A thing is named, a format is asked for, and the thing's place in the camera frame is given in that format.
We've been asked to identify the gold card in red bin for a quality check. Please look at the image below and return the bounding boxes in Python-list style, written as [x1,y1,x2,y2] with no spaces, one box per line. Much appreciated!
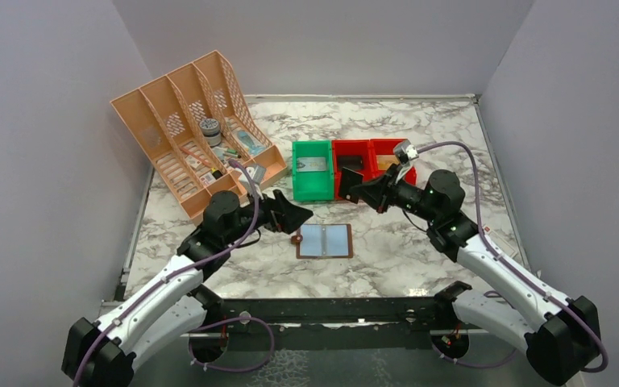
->
[376,155,399,170]

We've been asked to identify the red plastic bin right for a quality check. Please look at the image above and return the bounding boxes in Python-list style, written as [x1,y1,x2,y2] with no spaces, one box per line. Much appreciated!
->
[369,138,405,178]

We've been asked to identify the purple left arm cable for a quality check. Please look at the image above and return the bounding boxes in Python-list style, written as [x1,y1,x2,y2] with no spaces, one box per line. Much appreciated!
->
[72,158,263,387]

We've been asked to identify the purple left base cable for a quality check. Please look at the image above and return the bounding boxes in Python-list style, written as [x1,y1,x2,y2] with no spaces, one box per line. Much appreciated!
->
[187,314,277,374]

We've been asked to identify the green plastic bin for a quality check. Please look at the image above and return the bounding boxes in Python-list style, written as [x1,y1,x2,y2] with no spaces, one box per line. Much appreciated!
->
[292,140,334,202]

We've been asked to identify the blue packet in organizer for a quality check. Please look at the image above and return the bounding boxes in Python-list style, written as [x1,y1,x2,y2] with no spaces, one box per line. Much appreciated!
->
[235,129,266,156]

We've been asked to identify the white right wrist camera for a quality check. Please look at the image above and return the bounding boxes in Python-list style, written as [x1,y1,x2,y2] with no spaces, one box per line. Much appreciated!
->
[393,139,419,169]

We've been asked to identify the brown leather card holder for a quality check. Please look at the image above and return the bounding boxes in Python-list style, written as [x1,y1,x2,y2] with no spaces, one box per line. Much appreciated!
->
[290,223,354,259]

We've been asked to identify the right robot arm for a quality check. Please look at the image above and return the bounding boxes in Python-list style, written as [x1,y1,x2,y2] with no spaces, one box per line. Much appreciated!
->
[339,164,608,385]

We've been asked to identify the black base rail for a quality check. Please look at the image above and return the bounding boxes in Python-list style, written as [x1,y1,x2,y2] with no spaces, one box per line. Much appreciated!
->
[186,281,471,360]

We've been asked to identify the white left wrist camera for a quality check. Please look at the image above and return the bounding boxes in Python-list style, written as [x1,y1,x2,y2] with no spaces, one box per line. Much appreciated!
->
[239,164,266,196]

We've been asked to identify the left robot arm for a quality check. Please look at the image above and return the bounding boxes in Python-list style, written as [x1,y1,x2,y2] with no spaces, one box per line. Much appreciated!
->
[61,189,314,386]

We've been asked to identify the black card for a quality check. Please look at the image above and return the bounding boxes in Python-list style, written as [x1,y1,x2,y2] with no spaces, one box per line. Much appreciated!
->
[336,155,364,171]
[338,168,364,204]

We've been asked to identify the peach plastic file organizer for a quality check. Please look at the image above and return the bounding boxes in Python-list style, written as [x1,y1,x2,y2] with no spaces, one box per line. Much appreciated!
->
[110,51,288,223]

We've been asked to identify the red plastic bin middle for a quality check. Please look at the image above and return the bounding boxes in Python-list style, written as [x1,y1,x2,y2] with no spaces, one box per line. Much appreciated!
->
[331,139,376,201]

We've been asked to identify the red pencil in organizer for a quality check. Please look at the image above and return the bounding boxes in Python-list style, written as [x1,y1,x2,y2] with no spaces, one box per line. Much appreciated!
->
[180,147,211,171]

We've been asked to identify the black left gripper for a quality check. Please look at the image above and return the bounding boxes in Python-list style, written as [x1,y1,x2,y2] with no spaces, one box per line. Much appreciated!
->
[224,184,313,245]

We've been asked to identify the red plastic bin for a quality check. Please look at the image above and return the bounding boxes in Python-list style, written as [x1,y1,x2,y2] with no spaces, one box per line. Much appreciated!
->
[331,139,376,201]
[369,138,405,178]

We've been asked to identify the black card in red bin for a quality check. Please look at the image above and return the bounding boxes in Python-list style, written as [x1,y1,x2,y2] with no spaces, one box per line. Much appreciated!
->
[336,155,364,171]

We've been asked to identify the small white red box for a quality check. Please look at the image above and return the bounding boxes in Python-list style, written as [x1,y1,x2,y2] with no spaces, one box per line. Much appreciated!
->
[483,226,518,259]

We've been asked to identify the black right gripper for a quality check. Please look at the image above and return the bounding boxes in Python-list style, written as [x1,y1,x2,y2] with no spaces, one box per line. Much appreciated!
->
[350,163,440,223]

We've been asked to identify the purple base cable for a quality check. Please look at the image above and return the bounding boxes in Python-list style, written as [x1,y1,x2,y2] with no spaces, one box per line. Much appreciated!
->
[430,290,519,370]
[187,314,277,374]

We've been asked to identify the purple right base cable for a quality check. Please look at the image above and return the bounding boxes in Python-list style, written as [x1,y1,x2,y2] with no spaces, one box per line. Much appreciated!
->
[430,290,519,370]

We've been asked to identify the silver round tin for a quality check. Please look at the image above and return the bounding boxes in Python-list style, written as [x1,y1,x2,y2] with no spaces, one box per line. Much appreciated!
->
[198,118,222,148]

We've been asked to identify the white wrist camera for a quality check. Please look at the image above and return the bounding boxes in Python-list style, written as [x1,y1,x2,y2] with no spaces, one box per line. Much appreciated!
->
[393,139,419,169]
[239,164,266,196]

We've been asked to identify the silver card in green bin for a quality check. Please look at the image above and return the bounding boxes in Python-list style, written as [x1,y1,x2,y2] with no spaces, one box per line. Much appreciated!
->
[296,156,327,173]

